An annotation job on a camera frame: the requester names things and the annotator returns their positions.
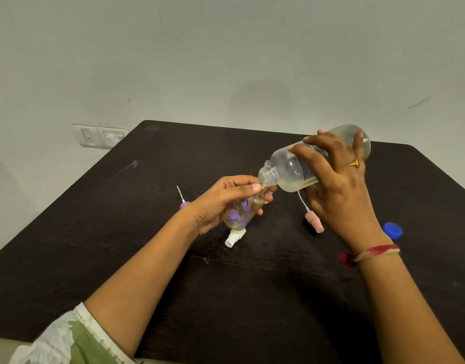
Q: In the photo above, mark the person's right hand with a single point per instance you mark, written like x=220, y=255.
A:
x=346, y=208

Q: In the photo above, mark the person's left hand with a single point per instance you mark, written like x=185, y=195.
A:
x=213, y=208

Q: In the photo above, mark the small round bottle purple print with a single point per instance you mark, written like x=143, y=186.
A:
x=240, y=216

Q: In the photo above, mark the purple spray cap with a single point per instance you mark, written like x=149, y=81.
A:
x=185, y=205

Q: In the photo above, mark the pink spray cap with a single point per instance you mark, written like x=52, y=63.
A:
x=315, y=222

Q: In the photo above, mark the white spray cap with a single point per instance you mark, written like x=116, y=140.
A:
x=234, y=238

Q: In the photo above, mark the blue screw cap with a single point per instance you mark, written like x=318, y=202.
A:
x=392, y=231

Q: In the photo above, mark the large clear bottle blue label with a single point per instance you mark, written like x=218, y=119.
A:
x=291, y=170

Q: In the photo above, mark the small clear bottle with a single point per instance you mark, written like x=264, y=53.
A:
x=267, y=165

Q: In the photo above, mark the person's left forearm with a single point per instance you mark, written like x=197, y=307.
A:
x=141, y=280

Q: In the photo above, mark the red thread wristband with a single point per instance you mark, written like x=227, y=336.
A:
x=346, y=260

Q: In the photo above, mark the white plug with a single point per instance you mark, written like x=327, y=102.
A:
x=114, y=139

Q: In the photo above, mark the green floral left sleeve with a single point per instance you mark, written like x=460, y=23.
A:
x=69, y=341

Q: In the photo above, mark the white wall socket panel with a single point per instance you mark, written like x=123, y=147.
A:
x=86, y=136

